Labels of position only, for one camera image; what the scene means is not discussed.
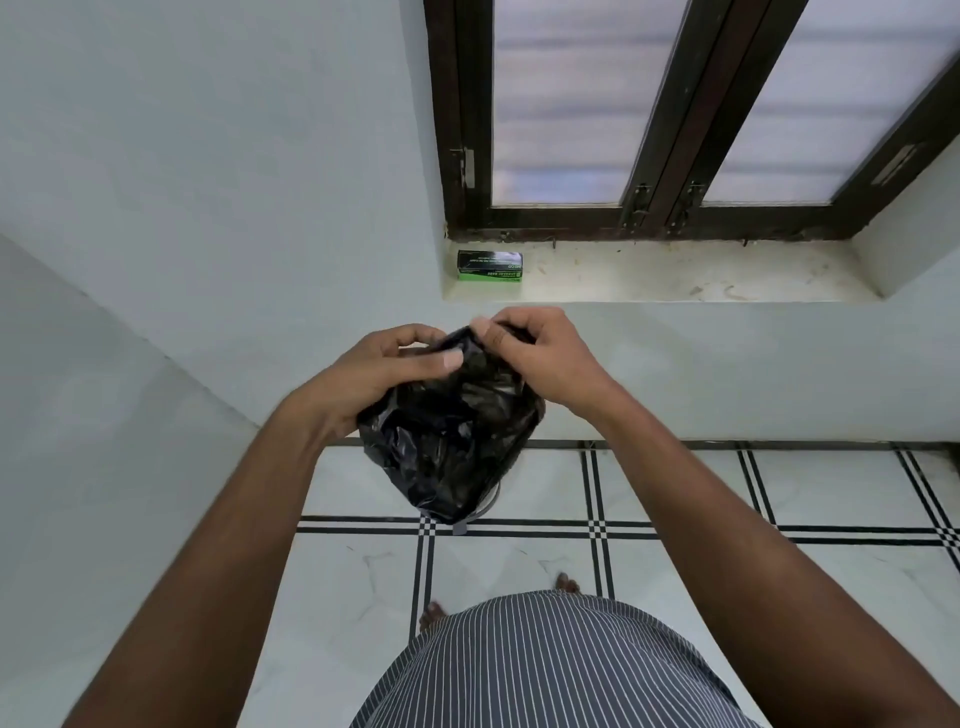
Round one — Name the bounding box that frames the person's left hand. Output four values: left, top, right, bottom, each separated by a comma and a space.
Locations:
287, 324, 465, 445

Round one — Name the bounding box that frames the person's right hand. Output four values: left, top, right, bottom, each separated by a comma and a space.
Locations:
470, 306, 625, 423

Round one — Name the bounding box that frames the black plastic bag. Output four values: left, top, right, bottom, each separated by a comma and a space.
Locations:
356, 326, 547, 526

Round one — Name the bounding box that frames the person's right forearm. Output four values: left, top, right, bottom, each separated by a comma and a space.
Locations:
577, 382, 960, 728

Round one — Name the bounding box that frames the person's left forearm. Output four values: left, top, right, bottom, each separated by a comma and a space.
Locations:
63, 390, 354, 728

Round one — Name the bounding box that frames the green and black box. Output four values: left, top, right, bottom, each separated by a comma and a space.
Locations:
456, 249, 524, 283

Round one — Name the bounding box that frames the stone window sill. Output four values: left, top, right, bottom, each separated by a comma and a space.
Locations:
442, 239, 883, 305

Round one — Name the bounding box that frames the dark window latch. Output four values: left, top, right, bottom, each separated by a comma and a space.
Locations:
668, 180, 707, 234
621, 183, 653, 231

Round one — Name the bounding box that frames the frosted glass window pane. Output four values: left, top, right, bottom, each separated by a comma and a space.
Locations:
491, 0, 690, 207
703, 0, 960, 206

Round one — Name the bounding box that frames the striped grey garment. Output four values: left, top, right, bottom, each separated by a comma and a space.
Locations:
350, 590, 768, 728

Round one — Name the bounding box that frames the dark brown window frame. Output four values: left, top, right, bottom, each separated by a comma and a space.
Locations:
423, 0, 960, 242

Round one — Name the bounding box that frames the metal window handle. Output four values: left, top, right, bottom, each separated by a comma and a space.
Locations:
870, 143, 918, 189

